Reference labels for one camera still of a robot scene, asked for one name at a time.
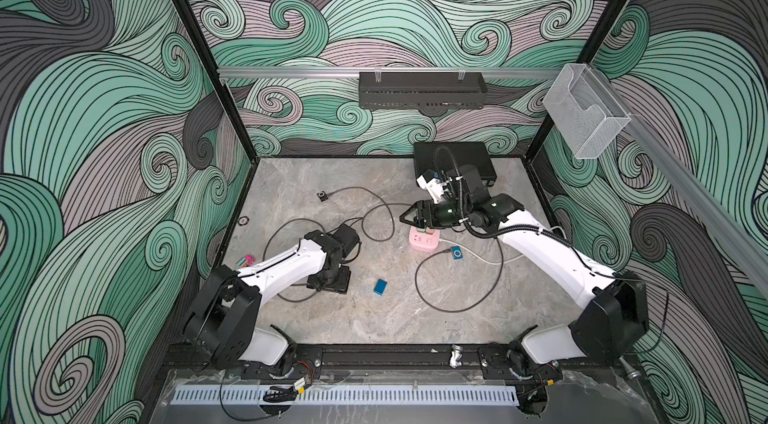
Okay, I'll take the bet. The pink multicolour small device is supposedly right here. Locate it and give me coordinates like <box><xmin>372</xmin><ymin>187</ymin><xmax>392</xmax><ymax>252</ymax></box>
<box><xmin>237</xmin><ymin>255</ymin><xmax>256</xmax><ymax>268</ymax></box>

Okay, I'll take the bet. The grey cable of yellow charger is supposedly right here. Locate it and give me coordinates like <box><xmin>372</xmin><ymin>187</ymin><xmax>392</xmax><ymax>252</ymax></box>
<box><xmin>262</xmin><ymin>218</ymin><xmax>328</xmax><ymax>304</ymax></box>

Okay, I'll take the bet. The white power cord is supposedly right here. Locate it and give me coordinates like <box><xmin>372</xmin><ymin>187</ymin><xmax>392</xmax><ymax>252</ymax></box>
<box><xmin>439</xmin><ymin>224</ymin><xmax>577</xmax><ymax>266</ymax></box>

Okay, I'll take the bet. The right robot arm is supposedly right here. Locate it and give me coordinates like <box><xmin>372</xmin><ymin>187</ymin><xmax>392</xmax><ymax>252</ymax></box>
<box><xmin>399</xmin><ymin>194</ymin><xmax>649</xmax><ymax>366</ymax></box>

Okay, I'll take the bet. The grey cable of green charger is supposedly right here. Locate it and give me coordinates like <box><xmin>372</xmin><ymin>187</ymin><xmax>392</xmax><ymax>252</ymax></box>
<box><xmin>326</xmin><ymin>186</ymin><xmax>415</xmax><ymax>243</ymax></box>

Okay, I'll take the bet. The blue mp3 player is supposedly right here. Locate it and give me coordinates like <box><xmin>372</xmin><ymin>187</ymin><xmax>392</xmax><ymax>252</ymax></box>
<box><xmin>451</xmin><ymin>246</ymin><xmax>463</xmax><ymax>260</ymax></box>

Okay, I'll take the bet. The black briefcase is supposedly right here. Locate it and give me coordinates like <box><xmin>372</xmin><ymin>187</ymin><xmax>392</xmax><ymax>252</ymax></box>
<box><xmin>413</xmin><ymin>142</ymin><xmax>497</xmax><ymax>187</ymax></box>

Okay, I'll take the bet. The white slotted cable duct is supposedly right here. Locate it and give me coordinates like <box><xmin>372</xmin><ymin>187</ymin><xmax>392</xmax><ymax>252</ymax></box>
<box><xmin>170</xmin><ymin>384</ymin><xmax>519</xmax><ymax>407</ymax></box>

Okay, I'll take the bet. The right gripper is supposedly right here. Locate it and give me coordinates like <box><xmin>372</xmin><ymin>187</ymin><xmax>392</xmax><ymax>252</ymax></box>
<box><xmin>399</xmin><ymin>201</ymin><xmax>470</xmax><ymax>230</ymax></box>

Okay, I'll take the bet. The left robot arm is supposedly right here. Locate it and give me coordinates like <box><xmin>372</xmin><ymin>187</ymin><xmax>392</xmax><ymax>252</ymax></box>
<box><xmin>183</xmin><ymin>224</ymin><xmax>360</xmax><ymax>376</ymax></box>

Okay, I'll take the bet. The pink power strip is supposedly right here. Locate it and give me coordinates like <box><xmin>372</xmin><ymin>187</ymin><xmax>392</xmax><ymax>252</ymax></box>
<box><xmin>408</xmin><ymin>227</ymin><xmax>440</xmax><ymax>253</ymax></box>

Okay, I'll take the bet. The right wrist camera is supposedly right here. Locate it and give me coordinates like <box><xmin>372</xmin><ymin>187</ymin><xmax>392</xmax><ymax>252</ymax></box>
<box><xmin>416</xmin><ymin>171</ymin><xmax>450</xmax><ymax>205</ymax></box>

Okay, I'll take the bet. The teal small block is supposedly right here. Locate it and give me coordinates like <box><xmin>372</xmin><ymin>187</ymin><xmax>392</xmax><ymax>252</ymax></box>
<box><xmin>373</xmin><ymin>279</ymin><xmax>388</xmax><ymax>295</ymax></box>

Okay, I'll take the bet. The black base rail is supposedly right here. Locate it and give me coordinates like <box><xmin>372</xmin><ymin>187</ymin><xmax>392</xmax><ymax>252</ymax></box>
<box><xmin>160</xmin><ymin>343</ymin><xmax>619</xmax><ymax>383</ymax></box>

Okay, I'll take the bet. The clear acrylic wall holder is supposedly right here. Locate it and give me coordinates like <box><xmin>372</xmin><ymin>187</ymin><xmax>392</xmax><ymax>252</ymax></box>
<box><xmin>543</xmin><ymin>64</ymin><xmax>631</xmax><ymax>160</ymax></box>

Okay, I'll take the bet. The black wall shelf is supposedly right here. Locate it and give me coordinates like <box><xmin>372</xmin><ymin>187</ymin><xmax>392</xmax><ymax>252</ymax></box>
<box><xmin>358</xmin><ymin>70</ymin><xmax>488</xmax><ymax>113</ymax></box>

